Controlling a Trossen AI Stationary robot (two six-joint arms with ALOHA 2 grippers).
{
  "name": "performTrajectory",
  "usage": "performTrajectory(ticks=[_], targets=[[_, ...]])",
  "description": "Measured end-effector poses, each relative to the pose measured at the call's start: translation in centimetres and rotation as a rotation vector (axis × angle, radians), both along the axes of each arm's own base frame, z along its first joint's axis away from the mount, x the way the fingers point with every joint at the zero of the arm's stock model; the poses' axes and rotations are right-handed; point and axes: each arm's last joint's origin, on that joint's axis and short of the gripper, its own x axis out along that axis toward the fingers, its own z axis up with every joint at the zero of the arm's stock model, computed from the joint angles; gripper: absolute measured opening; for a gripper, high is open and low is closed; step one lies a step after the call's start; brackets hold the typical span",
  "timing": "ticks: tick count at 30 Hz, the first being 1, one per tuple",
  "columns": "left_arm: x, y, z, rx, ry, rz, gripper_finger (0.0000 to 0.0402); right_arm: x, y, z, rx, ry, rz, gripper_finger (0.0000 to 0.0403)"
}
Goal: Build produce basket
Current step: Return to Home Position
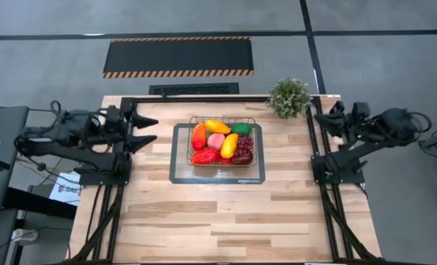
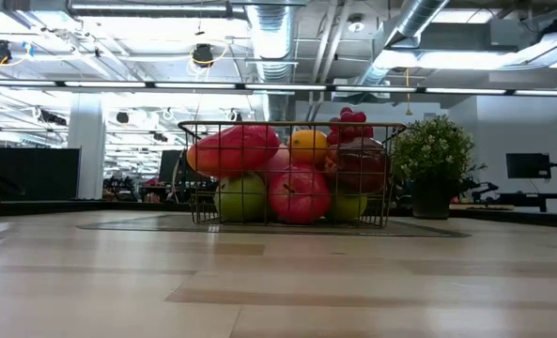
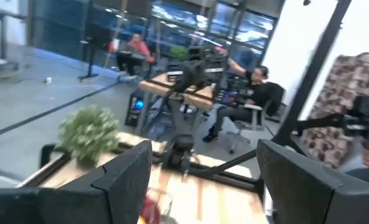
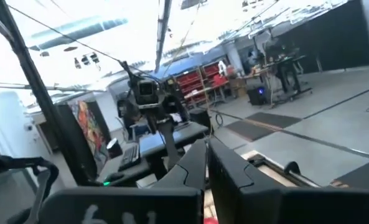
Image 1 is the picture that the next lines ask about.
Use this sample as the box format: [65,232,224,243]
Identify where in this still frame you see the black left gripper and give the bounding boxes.
[103,106,160,154]

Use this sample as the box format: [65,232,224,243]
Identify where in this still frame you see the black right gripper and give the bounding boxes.
[313,100,374,143]

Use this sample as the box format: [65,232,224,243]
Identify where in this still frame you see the red orange mango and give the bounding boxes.
[191,122,208,152]

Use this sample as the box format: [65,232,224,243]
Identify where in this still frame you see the red oblong fruit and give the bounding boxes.
[190,147,222,166]

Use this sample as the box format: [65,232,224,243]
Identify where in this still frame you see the pink peach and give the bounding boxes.
[206,132,226,152]

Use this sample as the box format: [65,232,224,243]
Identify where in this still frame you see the yellow oblong fruit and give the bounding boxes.
[203,119,232,135]

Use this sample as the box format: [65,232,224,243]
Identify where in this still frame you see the yellow orange mango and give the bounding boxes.
[220,132,240,160]

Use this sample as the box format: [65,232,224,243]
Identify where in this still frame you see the dark green fruit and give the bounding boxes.
[231,122,254,137]

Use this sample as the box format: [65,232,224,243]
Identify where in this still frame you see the purple grape bunch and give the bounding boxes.
[234,134,255,158]

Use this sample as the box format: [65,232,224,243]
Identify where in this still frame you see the small green potted plant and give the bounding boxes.
[267,77,312,120]

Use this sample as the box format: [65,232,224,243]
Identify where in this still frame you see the black perforated strip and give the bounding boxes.
[148,82,240,96]

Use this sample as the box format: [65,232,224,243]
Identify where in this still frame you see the black hazard-striped floor mat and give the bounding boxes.
[102,36,255,80]

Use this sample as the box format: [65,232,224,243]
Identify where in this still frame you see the grey-bordered silicone baking mat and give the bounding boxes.
[168,122,266,186]

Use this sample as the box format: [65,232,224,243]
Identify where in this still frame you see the printed white paper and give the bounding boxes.
[49,170,83,206]

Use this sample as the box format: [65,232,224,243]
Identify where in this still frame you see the white power strip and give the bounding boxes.
[10,227,39,243]

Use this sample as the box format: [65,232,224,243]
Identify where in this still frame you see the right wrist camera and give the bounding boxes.
[352,102,371,119]

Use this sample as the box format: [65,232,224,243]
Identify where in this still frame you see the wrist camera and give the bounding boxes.
[352,102,371,119]
[105,105,122,124]

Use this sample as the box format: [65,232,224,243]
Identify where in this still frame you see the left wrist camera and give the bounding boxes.
[105,105,122,124]

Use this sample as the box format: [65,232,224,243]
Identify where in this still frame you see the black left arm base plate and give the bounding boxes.
[78,161,133,187]

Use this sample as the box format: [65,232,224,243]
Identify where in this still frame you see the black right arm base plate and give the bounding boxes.
[311,153,366,186]

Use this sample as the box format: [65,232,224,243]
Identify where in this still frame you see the gold wire basket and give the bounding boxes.
[186,116,259,169]

